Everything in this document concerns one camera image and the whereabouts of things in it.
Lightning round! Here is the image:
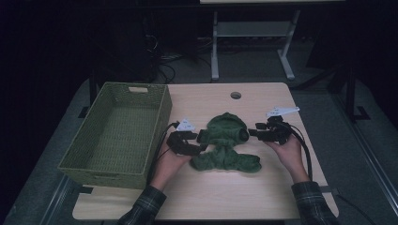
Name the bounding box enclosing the green woven basket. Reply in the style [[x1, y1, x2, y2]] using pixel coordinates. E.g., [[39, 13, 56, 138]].
[[57, 82, 173, 190]]

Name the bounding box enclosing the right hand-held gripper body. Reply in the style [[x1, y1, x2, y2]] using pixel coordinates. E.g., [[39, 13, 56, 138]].
[[264, 106, 300, 145]]

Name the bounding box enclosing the black metal stand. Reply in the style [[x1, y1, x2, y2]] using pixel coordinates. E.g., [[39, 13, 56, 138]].
[[297, 60, 372, 124]]

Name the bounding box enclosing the person's right hand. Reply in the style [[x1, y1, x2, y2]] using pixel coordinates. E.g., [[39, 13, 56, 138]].
[[265, 134, 311, 185]]

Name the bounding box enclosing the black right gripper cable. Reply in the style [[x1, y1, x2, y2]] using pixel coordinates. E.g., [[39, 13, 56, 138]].
[[280, 121, 314, 182]]

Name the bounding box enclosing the thin black floor cable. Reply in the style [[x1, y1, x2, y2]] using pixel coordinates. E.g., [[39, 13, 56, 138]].
[[335, 193, 377, 225]]

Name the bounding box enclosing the grey metal stand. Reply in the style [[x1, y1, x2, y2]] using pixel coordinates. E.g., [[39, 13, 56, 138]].
[[210, 8, 301, 83]]

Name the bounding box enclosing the person's left hand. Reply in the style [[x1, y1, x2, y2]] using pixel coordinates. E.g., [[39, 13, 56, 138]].
[[149, 145, 192, 191]]

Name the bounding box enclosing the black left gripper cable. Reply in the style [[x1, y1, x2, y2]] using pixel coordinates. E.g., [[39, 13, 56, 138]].
[[145, 121, 181, 186]]

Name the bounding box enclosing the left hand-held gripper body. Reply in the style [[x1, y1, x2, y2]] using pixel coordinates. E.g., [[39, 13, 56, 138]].
[[166, 117, 202, 157]]

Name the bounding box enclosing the green plush toy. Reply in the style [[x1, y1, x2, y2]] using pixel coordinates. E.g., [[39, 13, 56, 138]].
[[190, 112, 263, 173]]

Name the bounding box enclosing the tangle of black floor cables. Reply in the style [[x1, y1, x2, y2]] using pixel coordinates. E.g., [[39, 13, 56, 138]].
[[142, 32, 214, 84]]

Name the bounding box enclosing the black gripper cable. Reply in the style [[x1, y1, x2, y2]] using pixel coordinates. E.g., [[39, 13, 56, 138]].
[[145, 121, 181, 186], [280, 121, 314, 182]]

